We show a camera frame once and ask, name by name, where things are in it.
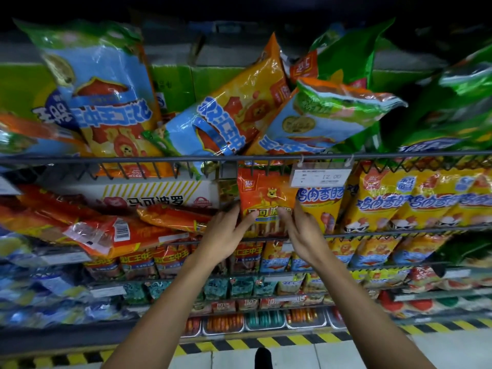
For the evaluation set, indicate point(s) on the person's left hand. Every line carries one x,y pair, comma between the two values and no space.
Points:
223,236

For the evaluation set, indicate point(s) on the orange blue sausage bag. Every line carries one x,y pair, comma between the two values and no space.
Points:
234,111

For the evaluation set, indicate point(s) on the pile of red green packets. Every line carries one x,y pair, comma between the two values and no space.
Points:
434,292

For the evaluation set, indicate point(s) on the row of metal trays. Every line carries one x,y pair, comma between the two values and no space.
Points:
265,320

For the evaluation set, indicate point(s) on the person's right hand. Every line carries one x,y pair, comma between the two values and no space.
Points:
305,240

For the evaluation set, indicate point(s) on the row of yellow sausage packets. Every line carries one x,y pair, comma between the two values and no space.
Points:
407,199

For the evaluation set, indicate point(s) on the orange sausage packet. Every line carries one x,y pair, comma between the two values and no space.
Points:
265,192

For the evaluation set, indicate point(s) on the person's left forearm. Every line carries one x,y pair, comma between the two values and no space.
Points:
169,315

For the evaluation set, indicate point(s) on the row of teal snack packets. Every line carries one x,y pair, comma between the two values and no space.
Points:
230,288

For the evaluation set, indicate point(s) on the large blue yellow sausage bag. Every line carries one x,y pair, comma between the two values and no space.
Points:
103,96

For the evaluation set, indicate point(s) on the person's right forearm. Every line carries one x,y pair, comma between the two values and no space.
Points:
365,315

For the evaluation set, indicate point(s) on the row of red sausage packets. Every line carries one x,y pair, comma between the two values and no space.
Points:
134,263

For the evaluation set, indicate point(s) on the person's black shoe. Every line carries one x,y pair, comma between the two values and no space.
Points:
263,359

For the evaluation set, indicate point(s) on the person's right thumb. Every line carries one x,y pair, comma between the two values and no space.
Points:
285,219

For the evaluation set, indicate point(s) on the white striped cardboard box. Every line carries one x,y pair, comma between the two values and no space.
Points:
153,194

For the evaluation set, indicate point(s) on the yellow black striped floor tape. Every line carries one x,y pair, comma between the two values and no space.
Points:
246,343

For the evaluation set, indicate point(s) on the person's left thumb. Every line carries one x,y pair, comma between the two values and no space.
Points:
249,222

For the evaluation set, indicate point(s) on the clear price tag holder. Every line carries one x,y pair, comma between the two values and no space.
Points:
321,174

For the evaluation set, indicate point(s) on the pile of blue packets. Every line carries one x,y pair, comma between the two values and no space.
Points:
46,280

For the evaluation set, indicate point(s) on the pile of green bags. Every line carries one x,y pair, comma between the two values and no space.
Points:
449,111

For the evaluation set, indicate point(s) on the blue sausage bag green edge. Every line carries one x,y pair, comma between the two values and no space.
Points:
319,119

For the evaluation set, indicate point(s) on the pile of orange red packets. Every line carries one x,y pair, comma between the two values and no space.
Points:
96,226

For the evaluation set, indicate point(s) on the row of orange blue packets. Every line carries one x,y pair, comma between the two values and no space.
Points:
369,251

